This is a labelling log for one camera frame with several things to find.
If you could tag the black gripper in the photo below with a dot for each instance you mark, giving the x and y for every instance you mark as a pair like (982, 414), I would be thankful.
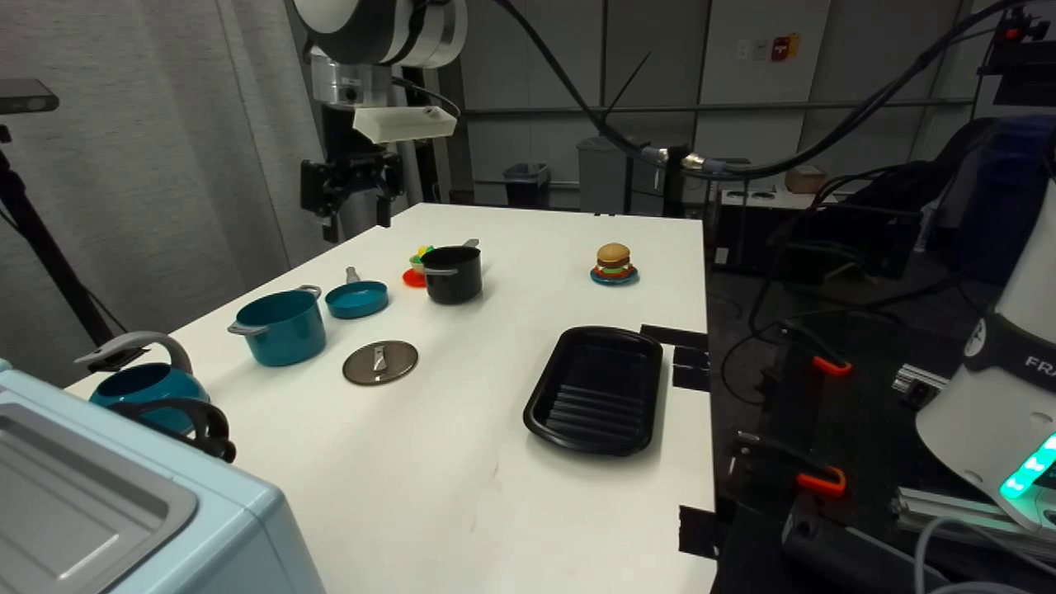
(350, 177)

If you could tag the grey pot lid with knob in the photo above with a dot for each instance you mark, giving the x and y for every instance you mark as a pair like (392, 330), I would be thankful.
(380, 364)

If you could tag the blue toy pot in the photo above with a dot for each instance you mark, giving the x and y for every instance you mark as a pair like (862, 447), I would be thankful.
(287, 327)

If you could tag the green yellow toy vegetable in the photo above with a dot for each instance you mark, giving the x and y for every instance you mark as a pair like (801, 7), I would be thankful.
(421, 255)

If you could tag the small blue frying pan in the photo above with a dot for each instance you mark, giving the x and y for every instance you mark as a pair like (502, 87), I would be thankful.
(357, 297)

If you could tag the red toy food piece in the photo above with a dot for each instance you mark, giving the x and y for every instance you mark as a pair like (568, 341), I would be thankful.
(414, 277)

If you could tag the black toy saucepan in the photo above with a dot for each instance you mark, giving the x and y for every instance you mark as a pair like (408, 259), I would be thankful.
(455, 277)

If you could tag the dark waste bin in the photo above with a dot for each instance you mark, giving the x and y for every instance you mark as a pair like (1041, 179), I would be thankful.
(526, 186)

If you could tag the grey curtain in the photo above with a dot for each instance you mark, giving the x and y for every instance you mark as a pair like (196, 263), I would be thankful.
(142, 199)

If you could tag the toy burger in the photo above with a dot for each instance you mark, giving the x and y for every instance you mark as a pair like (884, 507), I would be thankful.
(617, 259)

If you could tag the small blue plate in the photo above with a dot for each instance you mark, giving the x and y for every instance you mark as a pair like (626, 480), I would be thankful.
(617, 277)

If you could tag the teal toy kettle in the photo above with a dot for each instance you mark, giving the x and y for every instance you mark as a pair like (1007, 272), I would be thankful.
(150, 389)

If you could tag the black ridged tray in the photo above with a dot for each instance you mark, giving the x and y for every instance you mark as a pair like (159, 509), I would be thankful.
(596, 389)

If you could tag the black flat square plate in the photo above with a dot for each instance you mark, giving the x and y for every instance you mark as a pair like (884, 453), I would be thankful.
(692, 367)
(699, 529)

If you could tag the light blue toy oven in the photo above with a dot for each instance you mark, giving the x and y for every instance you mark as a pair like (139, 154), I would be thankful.
(120, 514)

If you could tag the black clamp with orange tip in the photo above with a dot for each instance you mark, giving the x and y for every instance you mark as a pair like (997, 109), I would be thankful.
(826, 367)
(819, 484)

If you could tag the black tripod with camera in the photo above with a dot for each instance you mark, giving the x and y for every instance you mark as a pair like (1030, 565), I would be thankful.
(45, 231)

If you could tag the red wall sign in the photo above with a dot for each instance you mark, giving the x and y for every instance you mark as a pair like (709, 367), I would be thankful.
(784, 46)

